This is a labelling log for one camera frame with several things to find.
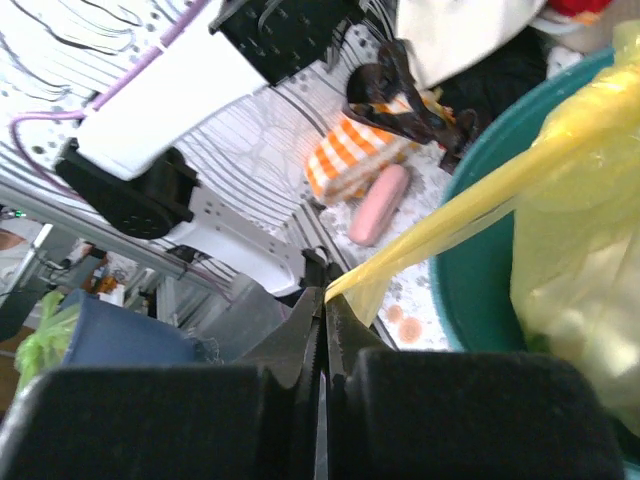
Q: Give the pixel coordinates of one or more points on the red folded clothes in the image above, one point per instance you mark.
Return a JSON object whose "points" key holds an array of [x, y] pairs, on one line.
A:
{"points": [[572, 8]]}

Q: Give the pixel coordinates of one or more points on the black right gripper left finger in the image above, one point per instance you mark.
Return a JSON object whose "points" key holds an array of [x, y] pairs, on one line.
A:
{"points": [[131, 400]]}

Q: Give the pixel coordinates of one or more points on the black cloth garment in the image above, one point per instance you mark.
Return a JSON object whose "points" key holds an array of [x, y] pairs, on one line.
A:
{"points": [[498, 81]]}

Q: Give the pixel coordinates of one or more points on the yellow plastic trash bag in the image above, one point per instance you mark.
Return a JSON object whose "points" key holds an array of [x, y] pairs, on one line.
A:
{"points": [[574, 197]]}

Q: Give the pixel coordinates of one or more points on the orange checkered cloth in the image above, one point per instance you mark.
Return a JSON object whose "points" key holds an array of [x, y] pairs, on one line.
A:
{"points": [[350, 158]]}

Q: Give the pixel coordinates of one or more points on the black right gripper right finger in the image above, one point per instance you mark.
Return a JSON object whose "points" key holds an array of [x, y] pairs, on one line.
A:
{"points": [[438, 415]]}

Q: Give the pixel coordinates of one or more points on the cream canvas tote bag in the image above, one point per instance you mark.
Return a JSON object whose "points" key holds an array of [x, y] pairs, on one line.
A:
{"points": [[446, 37]]}

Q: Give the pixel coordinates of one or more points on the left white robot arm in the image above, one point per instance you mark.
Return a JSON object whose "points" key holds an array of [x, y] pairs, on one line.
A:
{"points": [[124, 163]]}

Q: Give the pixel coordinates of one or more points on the teal plastic trash bin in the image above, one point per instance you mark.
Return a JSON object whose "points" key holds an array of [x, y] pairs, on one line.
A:
{"points": [[470, 283]]}

